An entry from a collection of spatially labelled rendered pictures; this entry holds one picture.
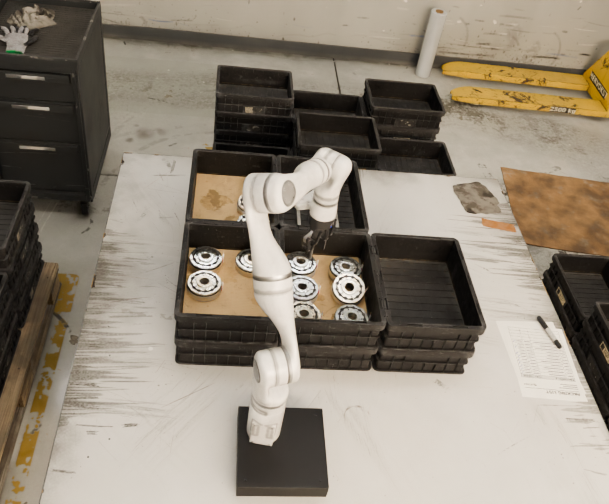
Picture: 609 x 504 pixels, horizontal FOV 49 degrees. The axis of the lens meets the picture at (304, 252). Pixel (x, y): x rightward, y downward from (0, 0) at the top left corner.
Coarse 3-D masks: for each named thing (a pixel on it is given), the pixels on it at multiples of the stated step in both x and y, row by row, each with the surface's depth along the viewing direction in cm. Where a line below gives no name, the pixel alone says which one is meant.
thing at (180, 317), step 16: (192, 224) 210; (208, 224) 210; (224, 224) 211; (240, 224) 212; (176, 304) 185; (176, 320) 183; (192, 320) 183; (208, 320) 183; (224, 320) 184; (240, 320) 184; (256, 320) 184
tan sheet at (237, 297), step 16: (224, 256) 215; (192, 272) 208; (224, 272) 210; (224, 288) 205; (240, 288) 206; (192, 304) 199; (208, 304) 199; (224, 304) 200; (240, 304) 201; (256, 304) 202
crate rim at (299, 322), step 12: (288, 228) 214; (300, 228) 215; (372, 252) 211; (372, 264) 207; (384, 312) 193; (300, 324) 187; (312, 324) 187; (324, 324) 187; (336, 324) 187; (348, 324) 188; (360, 324) 188; (372, 324) 189; (384, 324) 189
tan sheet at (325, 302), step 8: (320, 256) 221; (328, 256) 222; (336, 256) 222; (320, 264) 218; (328, 264) 219; (320, 272) 216; (328, 272) 216; (320, 280) 213; (328, 280) 213; (320, 288) 210; (328, 288) 211; (320, 296) 208; (328, 296) 208; (320, 304) 205; (328, 304) 206; (336, 304) 206; (360, 304) 208; (320, 312) 203; (328, 312) 203
